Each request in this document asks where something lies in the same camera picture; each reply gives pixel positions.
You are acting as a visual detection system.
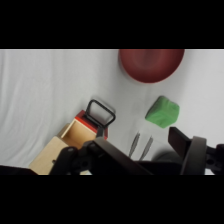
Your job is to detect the wooden box with slot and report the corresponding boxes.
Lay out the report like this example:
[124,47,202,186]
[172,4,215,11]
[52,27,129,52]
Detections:
[28,122,88,176]

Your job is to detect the pink red bowl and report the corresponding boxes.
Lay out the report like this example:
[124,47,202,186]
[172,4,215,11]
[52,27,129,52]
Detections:
[118,49,186,84]

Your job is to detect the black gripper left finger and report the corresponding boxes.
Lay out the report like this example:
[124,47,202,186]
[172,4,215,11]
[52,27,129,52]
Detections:
[84,136,155,176]

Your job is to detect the wooden drawer red front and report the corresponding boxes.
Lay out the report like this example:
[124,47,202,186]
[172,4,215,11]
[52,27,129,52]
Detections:
[59,99,117,150]

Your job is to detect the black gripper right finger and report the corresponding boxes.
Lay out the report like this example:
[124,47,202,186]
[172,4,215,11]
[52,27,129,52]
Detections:
[167,126,208,176]

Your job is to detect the green triangle block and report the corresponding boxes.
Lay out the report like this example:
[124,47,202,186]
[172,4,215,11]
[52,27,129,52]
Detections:
[144,95,181,129]

